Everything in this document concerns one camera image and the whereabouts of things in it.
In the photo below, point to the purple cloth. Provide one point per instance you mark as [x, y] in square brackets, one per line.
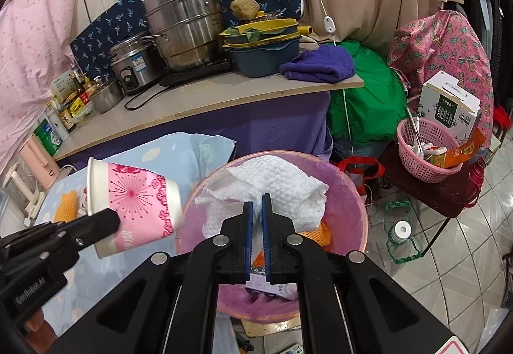
[316, 63]

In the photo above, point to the small orange foam fruit net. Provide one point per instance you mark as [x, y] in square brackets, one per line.
[66, 207]

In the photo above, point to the bottle in green carrier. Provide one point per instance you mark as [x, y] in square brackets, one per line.
[400, 233]

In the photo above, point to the wooden counter board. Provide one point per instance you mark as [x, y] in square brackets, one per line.
[224, 93]

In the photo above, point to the silver rice cooker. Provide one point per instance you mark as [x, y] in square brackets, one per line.
[134, 65]

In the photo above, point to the white paper towel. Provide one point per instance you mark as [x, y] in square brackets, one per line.
[280, 181]

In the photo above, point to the pink pineapple print cloth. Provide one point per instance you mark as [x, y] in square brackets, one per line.
[445, 45]

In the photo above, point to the large steel steamer pot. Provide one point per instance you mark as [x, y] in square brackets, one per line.
[184, 25]

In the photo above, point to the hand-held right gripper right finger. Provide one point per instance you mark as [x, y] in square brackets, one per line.
[267, 237]

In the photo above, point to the black induction cooker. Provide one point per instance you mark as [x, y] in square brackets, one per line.
[192, 73]

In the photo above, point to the brown loofah sponge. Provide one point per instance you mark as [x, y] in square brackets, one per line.
[244, 7]

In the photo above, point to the large orange foam fruit net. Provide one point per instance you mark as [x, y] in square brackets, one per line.
[316, 235]

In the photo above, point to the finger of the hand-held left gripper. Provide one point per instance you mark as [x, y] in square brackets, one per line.
[96, 225]

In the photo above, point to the dark stool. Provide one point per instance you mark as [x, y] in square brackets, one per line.
[441, 193]

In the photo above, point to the pink paper cup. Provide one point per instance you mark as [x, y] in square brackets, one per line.
[132, 193]

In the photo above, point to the pink plastic basket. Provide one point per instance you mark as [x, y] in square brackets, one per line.
[417, 161]

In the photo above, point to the blue dotted tablecloth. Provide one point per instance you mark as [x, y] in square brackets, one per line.
[160, 153]

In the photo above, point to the stack of plastic basins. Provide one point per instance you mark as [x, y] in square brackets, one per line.
[264, 53]

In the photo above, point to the green bag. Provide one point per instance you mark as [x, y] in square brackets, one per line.
[368, 97]

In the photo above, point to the red bottle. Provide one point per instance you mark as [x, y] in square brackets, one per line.
[477, 181]

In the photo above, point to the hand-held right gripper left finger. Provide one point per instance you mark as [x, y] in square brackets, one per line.
[249, 237]

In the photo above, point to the pink bin with purple bag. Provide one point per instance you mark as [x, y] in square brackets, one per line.
[348, 209]

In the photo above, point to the orange packet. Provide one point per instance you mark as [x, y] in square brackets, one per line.
[461, 153]

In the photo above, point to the pink dotted sheet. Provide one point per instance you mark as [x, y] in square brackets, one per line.
[28, 57]

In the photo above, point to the small steel pot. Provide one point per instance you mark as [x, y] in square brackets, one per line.
[105, 97]

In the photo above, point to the white and green milk box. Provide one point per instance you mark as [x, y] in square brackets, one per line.
[449, 105]

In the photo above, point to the pink electric kettle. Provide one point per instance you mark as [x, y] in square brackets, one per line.
[38, 161]

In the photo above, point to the group of condiment bottles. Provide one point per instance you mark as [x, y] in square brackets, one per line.
[66, 113]

